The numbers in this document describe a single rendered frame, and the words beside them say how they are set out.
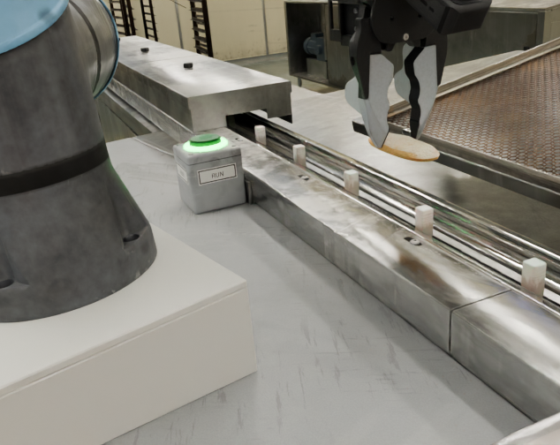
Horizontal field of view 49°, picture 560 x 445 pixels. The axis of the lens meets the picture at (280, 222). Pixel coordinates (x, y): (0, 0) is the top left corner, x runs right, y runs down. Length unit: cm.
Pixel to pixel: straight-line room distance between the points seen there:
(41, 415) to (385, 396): 22
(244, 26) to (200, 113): 704
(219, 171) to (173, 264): 30
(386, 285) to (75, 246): 25
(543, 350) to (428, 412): 8
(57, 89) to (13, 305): 15
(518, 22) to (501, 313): 303
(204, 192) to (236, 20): 726
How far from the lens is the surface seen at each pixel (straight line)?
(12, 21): 43
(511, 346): 42
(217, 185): 77
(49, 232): 44
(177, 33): 777
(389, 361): 47
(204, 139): 77
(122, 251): 46
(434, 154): 59
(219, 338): 44
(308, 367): 47
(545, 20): 333
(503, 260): 56
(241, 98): 102
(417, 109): 62
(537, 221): 72
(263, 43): 814
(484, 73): 97
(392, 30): 58
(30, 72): 43
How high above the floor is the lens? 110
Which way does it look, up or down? 23 degrees down
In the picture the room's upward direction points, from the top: 5 degrees counter-clockwise
